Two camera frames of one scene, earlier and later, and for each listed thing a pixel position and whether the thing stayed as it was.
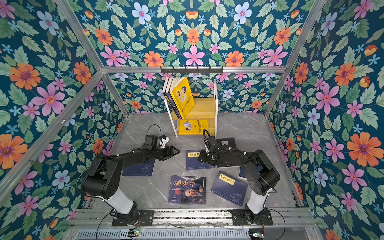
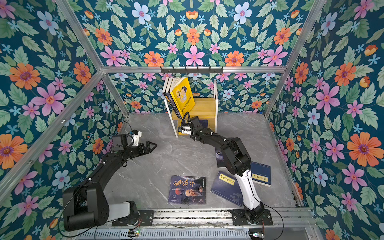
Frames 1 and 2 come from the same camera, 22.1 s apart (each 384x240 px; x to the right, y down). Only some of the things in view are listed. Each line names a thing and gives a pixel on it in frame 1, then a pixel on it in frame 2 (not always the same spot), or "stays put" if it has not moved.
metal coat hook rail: x=192 y=70 stays put
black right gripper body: x=207 y=157 → x=194 y=134
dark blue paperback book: x=169 y=97 stays put
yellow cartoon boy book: x=182 y=96 stays put
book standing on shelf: x=168 y=81 stays put
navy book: x=146 y=169 → x=204 y=123
